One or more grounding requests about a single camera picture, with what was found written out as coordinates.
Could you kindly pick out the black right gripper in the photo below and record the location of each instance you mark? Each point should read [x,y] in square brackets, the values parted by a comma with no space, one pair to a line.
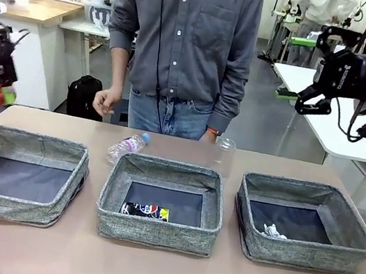
[360,77]

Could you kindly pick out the clear plastic cup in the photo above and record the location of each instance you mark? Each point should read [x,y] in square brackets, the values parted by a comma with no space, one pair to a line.
[223,158]

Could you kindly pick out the crushed clear blue-capped bottle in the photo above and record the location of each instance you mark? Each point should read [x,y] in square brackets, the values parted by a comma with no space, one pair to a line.
[128,145]

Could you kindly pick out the white paper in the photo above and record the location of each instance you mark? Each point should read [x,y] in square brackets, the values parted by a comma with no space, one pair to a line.
[273,231]

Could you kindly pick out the black pepsi can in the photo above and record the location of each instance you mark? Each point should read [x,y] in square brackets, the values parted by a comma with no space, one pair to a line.
[145,211]

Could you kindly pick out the person's right forearm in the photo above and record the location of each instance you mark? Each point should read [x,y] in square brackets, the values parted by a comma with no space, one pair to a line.
[118,69]

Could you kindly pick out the person's left forearm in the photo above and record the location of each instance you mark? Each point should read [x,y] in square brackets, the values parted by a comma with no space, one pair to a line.
[226,112]

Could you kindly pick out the person's right hand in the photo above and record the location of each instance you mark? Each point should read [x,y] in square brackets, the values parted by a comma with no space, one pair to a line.
[104,102]

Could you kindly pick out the person's left hand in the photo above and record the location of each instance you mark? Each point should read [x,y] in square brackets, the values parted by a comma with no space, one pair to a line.
[209,138]

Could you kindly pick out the white table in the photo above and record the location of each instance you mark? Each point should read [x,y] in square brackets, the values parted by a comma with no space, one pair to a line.
[317,97]

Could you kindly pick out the person in white clothes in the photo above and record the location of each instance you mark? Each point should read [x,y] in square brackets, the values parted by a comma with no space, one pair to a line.
[315,11]

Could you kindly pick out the black backpack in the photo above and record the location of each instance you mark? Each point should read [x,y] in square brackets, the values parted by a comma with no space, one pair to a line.
[85,98]

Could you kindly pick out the white background desk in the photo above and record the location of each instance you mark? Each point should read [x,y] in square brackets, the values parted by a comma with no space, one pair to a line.
[82,27]

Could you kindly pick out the orange wrist watch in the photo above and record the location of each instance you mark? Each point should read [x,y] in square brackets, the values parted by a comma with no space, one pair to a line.
[213,131]

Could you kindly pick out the white bin with logo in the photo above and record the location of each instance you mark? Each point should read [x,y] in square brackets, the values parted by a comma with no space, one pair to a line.
[98,15]

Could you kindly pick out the person in grey shirt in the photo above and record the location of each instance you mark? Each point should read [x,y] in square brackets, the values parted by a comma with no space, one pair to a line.
[186,38]

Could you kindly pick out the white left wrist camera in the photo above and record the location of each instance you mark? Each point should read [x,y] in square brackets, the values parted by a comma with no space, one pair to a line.
[19,37]

